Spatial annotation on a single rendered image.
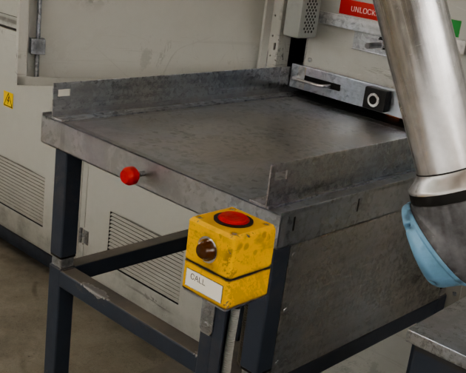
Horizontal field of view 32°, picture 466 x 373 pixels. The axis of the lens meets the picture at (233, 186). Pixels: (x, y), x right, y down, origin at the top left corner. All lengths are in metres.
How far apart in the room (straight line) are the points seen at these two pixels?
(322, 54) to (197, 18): 0.32
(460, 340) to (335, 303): 0.36
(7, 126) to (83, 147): 1.50
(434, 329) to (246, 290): 0.30
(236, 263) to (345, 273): 0.50
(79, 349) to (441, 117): 1.69
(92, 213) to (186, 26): 0.88
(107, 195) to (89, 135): 1.09
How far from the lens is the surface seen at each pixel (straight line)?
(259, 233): 1.00
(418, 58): 1.01
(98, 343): 2.53
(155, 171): 1.40
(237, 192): 1.29
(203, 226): 1.00
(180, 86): 1.82
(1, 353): 2.47
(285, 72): 2.08
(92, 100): 1.67
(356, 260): 1.48
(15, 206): 3.09
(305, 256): 1.34
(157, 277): 2.50
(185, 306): 2.43
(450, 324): 1.21
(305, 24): 1.96
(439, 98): 1.01
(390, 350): 2.02
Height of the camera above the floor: 1.26
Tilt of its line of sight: 18 degrees down
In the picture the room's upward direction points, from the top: 7 degrees clockwise
